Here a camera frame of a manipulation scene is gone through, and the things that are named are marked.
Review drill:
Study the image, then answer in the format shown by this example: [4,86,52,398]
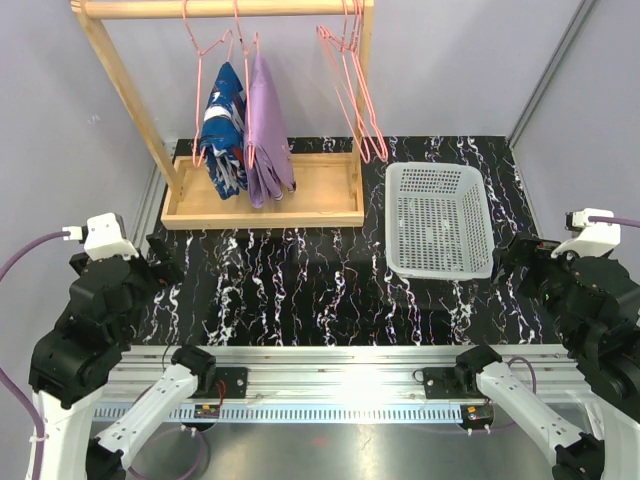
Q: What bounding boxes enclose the wooden clothes rack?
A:
[71,1,364,230]

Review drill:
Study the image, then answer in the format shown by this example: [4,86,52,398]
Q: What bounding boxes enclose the blue patterned trousers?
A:
[198,62,248,200]

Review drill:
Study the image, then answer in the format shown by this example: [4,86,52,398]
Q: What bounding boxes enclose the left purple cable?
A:
[0,232,69,480]

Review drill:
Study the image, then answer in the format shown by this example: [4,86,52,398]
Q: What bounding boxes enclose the pink hanger with blue trousers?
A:
[181,0,234,168]

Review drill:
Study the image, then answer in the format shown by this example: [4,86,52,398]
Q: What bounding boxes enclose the black marble table mat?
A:
[135,160,557,346]

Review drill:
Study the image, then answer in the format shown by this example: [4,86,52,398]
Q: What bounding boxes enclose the purple trousers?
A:
[244,54,296,208]

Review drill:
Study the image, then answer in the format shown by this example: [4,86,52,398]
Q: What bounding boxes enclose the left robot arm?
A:
[28,235,217,479]

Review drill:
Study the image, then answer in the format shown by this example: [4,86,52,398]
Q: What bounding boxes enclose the pink hanger with purple trousers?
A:
[233,0,260,170]

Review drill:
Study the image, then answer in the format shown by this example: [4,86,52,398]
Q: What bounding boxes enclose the aluminium mounting rail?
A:
[94,344,595,423]

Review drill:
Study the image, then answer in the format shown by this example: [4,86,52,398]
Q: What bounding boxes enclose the pink empty wire hanger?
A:
[316,25,377,163]

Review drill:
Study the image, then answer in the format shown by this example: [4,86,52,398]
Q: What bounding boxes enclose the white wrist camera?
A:
[551,208,621,258]
[62,212,140,261]

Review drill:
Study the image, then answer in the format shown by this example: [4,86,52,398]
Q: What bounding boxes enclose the white plastic basket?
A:
[385,162,494,281]

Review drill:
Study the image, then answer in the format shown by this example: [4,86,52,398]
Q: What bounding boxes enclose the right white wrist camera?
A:
[551,208,621,258]

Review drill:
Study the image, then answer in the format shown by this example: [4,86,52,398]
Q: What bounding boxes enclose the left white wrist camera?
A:
[62,212,140,261]

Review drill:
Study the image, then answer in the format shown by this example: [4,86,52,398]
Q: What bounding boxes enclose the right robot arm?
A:
[453,233,639,479]

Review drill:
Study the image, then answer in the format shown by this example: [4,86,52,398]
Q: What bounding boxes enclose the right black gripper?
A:
[490,229,586,349]

